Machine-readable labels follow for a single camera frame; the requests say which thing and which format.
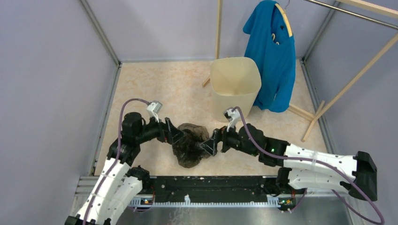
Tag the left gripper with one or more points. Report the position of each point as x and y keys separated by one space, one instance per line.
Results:
x=169 y=133

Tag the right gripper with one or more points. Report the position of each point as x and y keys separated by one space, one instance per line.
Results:
x=211 y=145

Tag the dark translucent trash bag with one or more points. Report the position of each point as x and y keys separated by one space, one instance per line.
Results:
x=187 y=150

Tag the cream plastic trash bin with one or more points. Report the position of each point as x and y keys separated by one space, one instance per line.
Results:
x=235 y=81

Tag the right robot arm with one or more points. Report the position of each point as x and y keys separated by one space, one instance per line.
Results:
x=299 y=167

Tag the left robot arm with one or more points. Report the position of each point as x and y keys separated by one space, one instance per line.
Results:
x=119 y=181

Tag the blue t-shirt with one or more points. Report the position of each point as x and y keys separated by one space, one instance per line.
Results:
x=273 y=51

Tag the wooden clothes hanger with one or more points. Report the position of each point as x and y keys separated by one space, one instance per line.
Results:
x=285 y=19

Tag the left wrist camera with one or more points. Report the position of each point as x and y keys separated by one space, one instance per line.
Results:
x=153 y=109

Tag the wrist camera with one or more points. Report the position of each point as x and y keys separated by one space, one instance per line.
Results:
x=233 y=116
x=153 y=109

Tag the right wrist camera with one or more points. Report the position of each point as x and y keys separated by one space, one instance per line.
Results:
x=233 y=116

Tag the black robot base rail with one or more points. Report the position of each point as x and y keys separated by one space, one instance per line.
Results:
x=212 y=189

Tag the white comb cable tray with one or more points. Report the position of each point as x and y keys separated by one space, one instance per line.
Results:
x=139 y=202

